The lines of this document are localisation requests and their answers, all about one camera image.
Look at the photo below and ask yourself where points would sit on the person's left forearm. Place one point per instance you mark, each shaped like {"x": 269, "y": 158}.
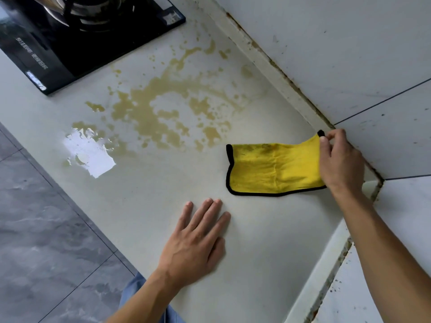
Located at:
{"x": 144, "y": 302}

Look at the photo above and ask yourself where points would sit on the person's right forearm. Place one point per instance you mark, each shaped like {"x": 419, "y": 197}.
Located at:
{"x": 380, "y": 259}

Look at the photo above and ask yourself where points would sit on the person's left little finger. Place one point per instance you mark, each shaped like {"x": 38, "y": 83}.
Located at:
{"x": 186, "y": 216}

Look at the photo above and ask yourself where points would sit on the brown liquid spill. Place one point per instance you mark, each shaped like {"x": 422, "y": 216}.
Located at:
{"x": 158, "y": 104}

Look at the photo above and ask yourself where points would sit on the person's right thumb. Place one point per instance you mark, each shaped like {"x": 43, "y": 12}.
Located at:
{"x": 324, "y": 158}

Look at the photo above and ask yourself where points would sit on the person's left thumb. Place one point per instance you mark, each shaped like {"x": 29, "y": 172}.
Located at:
{"x": 217, "y": 252}

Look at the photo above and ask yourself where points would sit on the black glass gas stove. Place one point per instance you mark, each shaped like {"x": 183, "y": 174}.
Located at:
{"x": 67, "y": 47}

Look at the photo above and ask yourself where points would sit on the person's left middle finger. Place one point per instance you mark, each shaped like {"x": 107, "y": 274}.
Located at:
{"x": 212, "y": 216}

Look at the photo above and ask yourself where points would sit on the person's right hand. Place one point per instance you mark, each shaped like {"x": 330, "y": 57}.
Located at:
{"x": 343, "y": 168}

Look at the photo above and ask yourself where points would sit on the metal stove burner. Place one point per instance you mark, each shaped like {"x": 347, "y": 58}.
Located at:
{"x": 87, "y": 11}

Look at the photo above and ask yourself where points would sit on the person's left hand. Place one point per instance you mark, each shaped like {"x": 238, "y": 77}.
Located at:
{"x": 188, "y": 252}

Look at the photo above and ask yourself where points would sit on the yellow black-edged cleaning cloth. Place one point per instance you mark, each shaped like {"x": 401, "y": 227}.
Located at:
{"x": 272, "y": 168}

